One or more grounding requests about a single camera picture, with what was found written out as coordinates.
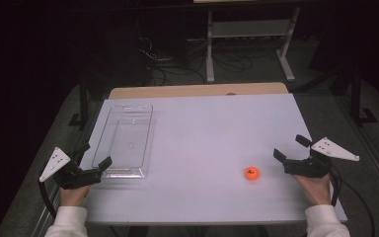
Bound orange ball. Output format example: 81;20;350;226
244;166;261;182

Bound wooden table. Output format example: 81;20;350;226
108;82;289;101

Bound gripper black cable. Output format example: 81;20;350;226
329;164;376;237
38;178;59;220

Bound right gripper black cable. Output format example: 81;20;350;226
329;164;376;237

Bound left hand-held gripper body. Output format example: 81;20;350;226
38;146;104;191

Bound white metal stand frame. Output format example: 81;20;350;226
205;6;302;84

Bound black metal stand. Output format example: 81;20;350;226
68;74;91;128
349;67;378;126

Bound clear plastic tray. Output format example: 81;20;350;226
91;104;157;180

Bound person's left hand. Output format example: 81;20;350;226
59;185;92;208

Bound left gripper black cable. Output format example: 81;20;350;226
38;178;59;220

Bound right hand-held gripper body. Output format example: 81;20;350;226
282;136;360;179

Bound person's right hand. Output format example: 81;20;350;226
290;173;333;207

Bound black floor cables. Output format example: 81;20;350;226
137;35;255;87

